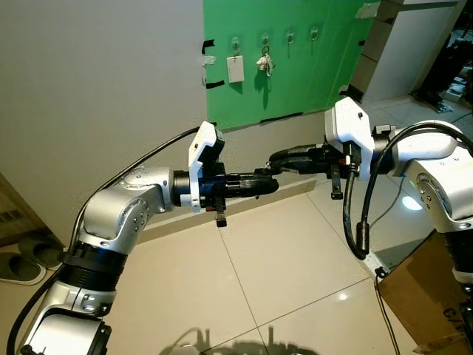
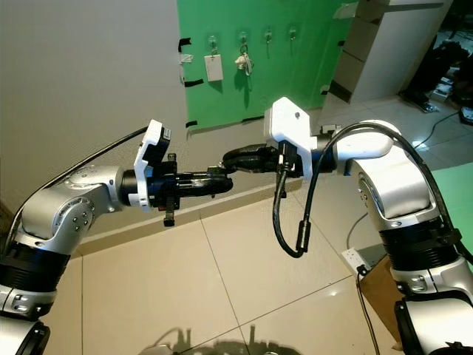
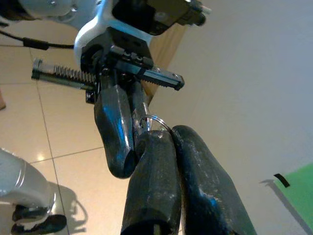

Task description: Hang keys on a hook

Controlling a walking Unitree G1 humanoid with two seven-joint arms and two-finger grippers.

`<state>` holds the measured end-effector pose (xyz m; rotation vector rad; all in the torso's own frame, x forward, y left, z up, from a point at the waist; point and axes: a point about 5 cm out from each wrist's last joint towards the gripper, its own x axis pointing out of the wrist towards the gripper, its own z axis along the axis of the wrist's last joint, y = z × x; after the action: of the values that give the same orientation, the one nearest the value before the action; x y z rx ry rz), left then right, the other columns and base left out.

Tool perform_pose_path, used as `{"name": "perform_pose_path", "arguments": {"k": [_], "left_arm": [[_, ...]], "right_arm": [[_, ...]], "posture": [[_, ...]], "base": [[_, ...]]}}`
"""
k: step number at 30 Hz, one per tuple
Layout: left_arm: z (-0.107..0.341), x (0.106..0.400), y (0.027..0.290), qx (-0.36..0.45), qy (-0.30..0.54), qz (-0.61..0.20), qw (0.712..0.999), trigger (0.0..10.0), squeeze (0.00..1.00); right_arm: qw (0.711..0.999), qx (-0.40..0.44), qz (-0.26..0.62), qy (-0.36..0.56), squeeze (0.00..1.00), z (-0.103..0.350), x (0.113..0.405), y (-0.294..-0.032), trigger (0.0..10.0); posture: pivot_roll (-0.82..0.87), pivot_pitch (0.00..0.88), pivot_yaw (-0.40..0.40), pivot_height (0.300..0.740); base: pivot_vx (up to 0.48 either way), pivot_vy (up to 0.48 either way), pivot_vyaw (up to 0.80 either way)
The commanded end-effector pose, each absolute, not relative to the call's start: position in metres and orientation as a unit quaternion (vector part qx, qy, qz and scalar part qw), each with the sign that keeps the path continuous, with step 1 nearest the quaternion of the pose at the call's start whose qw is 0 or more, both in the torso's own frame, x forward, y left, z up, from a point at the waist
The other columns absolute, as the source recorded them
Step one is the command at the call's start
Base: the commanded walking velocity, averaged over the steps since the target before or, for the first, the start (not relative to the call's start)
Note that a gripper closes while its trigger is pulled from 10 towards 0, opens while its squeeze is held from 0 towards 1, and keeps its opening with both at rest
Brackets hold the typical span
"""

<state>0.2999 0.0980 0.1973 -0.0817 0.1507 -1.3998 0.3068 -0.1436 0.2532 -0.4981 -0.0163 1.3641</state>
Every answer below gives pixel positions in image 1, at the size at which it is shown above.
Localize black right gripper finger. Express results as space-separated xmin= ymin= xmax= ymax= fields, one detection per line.
xmin=270 ymin=146 xmax=324 ymax=163
xmin=268 ymin=157 xmax=324 ymax=176

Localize white hanging card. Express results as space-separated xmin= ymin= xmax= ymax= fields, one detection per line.
xmin=226 ymin=55 xmax=245 ymax=84

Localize white power strip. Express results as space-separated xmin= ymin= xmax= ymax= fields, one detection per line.
xmin=364 ymin=250 xmax=387 ymax=278

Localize white cabinet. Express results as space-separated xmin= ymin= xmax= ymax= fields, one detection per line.
xmin=347 ymin=0 xmax=468 ymax=104

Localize black gear pile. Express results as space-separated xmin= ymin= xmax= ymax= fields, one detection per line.
xmin=414 ymin=37 xmax=473 ymax=112

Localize brown cardboard box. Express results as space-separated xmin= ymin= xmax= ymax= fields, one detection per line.
xmin=375 ymin=229 xmax=473 ymax=355

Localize grey slipper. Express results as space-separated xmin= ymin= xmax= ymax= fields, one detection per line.
xmin=18 ymin=235 xmax=64 ymax=268
xmin=0 ymin=251 xmax=45 ymax=286

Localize brown wooden furniture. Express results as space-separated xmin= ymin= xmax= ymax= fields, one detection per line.
xmin=0 ymin=174 xmax=38 ymax=249

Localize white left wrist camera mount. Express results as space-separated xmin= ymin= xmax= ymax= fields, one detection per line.
xmin=187 ymin=121 xmax=227 ymax=214

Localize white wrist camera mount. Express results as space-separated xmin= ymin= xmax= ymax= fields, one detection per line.
xmin=187 ymin=121 xmax=227 ymax=214
xmin=325 ymin=96 xmax=375 ymax=182

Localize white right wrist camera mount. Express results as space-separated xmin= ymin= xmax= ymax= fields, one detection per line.
xmin=325 ymin=96 xmax=375 ymax=182

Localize thin grey cable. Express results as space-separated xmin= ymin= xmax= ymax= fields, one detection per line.
xmin=368 ymin=194 xmax=406 ymax=231

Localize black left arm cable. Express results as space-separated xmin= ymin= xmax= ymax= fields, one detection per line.
xmin=6 ymin=126 xmax=202 ymax=355

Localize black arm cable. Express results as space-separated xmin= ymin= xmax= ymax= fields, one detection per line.
xmin=6 ymin=126 xmax=202 ymax=355
xmin=342 ymin=121 xmax=470 ymax=261

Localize green wall backdrop cloth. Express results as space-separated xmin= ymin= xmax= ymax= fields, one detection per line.
xmin=203 ymin=0 xmax=381 ymax=131

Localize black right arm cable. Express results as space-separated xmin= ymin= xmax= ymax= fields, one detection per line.
xmin=342 ymin=121 xmax=470 ymax=261

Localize keys with white keychain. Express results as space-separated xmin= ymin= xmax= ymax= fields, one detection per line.
xmin=256 ymin=46 xmax=276 ymax=78

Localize thin black cable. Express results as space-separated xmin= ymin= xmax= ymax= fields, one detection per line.
xmin=373 ymin=270 xmax=401 ymax=355

